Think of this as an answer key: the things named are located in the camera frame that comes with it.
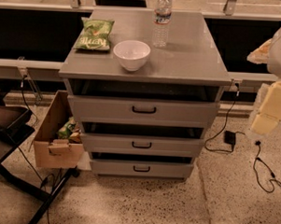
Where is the grey drawer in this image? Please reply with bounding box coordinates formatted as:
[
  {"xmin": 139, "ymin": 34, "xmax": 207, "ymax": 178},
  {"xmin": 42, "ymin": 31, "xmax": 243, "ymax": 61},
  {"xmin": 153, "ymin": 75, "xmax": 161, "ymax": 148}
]
[
  {"xmin": 68, "ymin": 96, "xmax": 219, "ymax": 128},
  {"xmin": 91, "ymin": 160, "xmax": 193, "ymax": 179},
  {"xmin": 80, "ymin": 133, "xmax": 204, "ymax": 158}
]

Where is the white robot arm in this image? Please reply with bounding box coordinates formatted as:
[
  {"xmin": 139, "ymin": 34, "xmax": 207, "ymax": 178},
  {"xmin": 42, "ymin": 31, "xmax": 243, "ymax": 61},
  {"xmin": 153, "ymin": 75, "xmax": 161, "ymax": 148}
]
[{"xmin": 246, "ymin": 27, "xmax": 281, "ymax": 136}]

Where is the grey drawer cabinet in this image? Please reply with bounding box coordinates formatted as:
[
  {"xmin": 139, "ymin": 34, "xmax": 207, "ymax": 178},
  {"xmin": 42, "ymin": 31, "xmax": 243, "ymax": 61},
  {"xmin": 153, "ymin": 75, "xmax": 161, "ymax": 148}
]
[{"xmin": 59, "ymin": 11, "xmax": 231, "ymax": 165}]

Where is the grey bottom drawer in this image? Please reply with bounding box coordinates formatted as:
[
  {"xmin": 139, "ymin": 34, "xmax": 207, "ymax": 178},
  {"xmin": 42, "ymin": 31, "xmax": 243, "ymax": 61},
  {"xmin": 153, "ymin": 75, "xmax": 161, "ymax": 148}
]
[{"xmin": 91, "ymin": 160, "xmax": 193, "ymax": 179}]

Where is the grey top drawer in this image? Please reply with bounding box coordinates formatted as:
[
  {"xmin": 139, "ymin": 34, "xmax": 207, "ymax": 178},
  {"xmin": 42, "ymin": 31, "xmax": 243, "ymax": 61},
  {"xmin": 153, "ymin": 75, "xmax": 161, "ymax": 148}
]
[{"xmin": 68, "ymin": 96, "xmax": 219, "ymax": 128}]

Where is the black power adapter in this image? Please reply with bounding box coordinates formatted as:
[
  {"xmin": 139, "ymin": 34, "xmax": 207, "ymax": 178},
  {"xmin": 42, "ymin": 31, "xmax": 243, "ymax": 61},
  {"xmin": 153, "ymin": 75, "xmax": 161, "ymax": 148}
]
[{"xmin": 224, "ymin": 131, "xmax": 236, "ymax": 145}]

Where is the clear plastic water bottle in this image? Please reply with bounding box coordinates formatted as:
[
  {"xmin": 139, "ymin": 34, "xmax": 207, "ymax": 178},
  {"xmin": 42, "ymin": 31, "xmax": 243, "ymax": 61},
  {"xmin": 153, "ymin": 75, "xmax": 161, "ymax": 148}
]
[{"xmin": 152, "ymin": 0, "xmax": 172, "ymax": 48}]

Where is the white ceramic bowl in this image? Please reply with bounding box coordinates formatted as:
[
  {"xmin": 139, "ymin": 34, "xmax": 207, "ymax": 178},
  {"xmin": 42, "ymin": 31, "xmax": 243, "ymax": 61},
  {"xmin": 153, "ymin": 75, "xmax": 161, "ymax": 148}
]
[{"xmin": 113, "ymin": 40, "xmax": 150, "ymax": 72}]

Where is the green chip bag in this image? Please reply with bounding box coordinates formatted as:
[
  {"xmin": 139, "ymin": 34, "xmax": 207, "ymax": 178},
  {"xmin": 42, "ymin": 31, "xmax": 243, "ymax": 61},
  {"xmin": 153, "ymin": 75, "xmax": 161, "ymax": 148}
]
[{"xmin": 74, "ymin": 17, "xmax": 114, "ymax": 50}]

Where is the green snack bag in box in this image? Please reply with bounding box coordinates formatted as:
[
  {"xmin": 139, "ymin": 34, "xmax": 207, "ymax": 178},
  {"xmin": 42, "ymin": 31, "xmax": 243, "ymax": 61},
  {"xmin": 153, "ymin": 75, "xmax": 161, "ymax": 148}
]
[{"xmin": 56, "ymin": 117, "xmax": 77, "ymax": 140}]

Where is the brown cardboard box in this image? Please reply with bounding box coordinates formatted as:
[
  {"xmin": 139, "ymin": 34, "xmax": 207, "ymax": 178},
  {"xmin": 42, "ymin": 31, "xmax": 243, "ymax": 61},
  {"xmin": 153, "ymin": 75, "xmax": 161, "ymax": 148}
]
[{"xmin": 33, "ymin": 91, "xmax": 84, "ymax": 169}]

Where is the black cable left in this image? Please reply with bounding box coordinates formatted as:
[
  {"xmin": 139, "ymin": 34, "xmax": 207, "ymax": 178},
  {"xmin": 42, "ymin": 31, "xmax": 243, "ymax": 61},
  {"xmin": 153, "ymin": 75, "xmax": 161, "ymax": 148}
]
[{"xmin": 13, "ymin": 74, "xmax": 61, "ymax": 224}]

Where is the black cart frame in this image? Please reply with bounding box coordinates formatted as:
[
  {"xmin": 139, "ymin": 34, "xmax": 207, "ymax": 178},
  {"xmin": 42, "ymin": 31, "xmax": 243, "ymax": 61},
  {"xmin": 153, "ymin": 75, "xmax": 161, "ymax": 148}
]
[{"xmin": 0, "ymin": 76, "xmax": 85, "ymax": 224}]

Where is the grey wall rail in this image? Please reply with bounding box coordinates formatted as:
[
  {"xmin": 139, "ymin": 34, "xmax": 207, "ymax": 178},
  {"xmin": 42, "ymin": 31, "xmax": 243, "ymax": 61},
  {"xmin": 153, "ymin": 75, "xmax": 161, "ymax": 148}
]
[{"xmin": 0, "ymin": 58, "xmax": 276, "ymax": 92}]

